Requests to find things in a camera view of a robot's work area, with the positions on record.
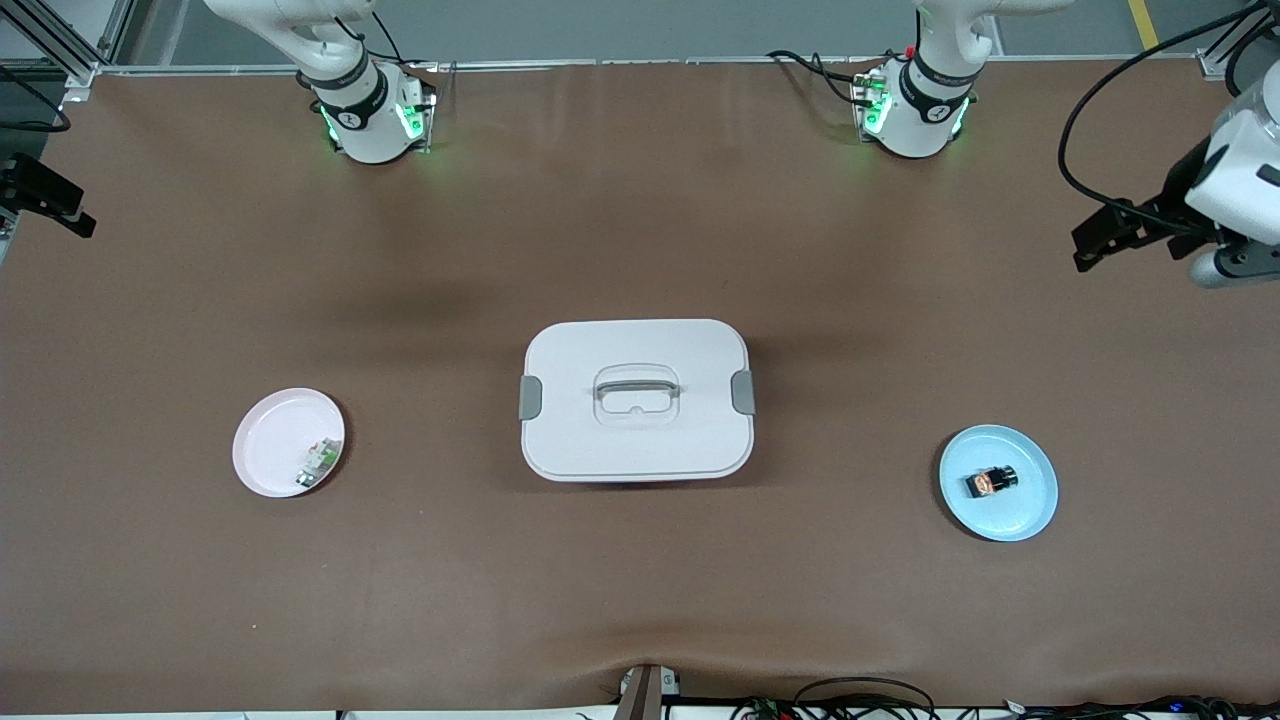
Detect orange black push-button switch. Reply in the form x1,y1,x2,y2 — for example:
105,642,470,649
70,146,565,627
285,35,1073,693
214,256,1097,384
964,464,1020,500

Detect white lidded box grey latches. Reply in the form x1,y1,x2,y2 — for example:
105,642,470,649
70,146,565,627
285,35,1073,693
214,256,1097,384
518,318,757,484

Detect light blue round plate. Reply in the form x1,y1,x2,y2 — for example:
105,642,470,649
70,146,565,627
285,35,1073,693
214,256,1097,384
938,424,1059,543

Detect pale pink round plate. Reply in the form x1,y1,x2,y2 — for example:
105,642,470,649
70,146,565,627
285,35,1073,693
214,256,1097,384
232,387,347,499

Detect brown table mat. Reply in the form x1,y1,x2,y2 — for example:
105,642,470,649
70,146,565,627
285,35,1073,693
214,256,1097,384
0,55,1280,716

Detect aluminium frame profile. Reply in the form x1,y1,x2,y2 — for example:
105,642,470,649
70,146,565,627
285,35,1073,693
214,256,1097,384
0,0,137,89
1197,0,1266,80

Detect green white push-button switch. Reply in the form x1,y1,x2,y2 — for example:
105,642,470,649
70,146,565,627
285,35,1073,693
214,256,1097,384
295,437,344,489

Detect black right base cable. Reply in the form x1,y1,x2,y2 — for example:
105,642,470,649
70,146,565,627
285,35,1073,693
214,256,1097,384
360,5,403,64

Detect black base cable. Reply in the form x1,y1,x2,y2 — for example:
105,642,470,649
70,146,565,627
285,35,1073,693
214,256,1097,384
765,48,863,106
360,5,403,64

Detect black left base cable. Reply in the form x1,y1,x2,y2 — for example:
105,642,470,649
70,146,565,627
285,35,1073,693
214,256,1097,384
765,48,863,106

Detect black cable bundle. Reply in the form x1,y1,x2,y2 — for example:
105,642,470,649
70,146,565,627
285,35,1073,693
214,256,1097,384
1000,694,1280,720

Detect black looped cable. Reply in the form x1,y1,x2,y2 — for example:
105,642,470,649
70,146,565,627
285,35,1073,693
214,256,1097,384
795,677,937,720

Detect silver table edge rail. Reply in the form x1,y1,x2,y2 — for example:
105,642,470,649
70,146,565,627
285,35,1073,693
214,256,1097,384
95,55,1206,79

